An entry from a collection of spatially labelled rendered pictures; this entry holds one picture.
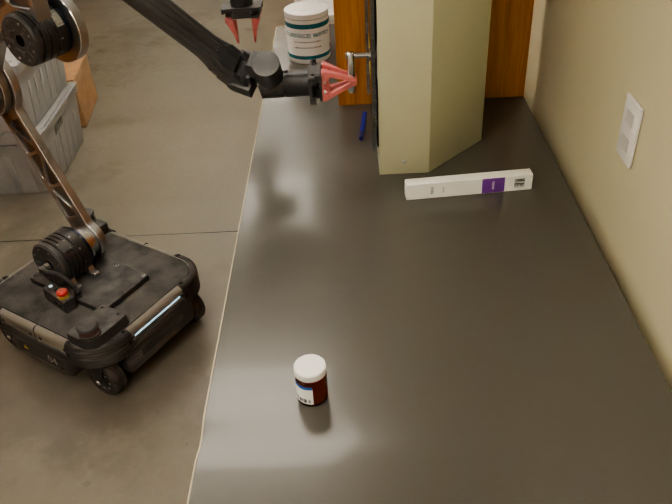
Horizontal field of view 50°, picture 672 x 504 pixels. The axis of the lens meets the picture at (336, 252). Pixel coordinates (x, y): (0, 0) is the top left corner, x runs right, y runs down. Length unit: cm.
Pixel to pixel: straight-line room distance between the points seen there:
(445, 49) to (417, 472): 87
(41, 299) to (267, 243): 134
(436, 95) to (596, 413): 75
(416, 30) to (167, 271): 143
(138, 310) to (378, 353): 140
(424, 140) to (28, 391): 166
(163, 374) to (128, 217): 105
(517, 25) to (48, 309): 171
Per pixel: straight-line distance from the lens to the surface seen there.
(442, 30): 151
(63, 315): 253
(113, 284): 256
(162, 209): 339
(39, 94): 366
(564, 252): 141
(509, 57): 194
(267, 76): 148
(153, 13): 148
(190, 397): 245
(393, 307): 125
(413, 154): 160
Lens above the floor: 177
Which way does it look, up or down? 37 degrees down
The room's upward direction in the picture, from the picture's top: 4 degrees counter-clockwise
